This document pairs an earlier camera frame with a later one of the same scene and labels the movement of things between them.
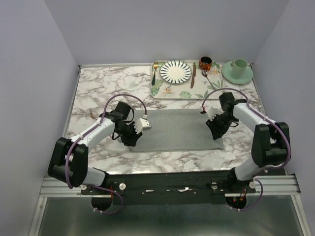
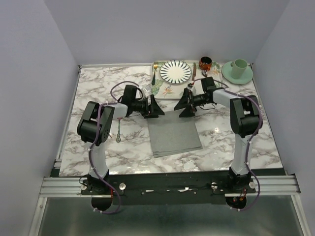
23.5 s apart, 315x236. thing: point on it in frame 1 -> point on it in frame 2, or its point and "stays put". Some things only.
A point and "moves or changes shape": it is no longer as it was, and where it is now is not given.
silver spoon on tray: x=204 y=73 stays put
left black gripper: x=132 y=140 -> x=153 y=108
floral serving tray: x=184 y=79 stays put
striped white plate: x=175 y=72 stays put
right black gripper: x=216 y=132 -> x=189 y=111
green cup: x=238 y=68 stays put
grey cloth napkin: x=176 y=130 moves or changes shape
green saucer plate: x=246 y=77 stays put
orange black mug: x=204 y=63 stays put
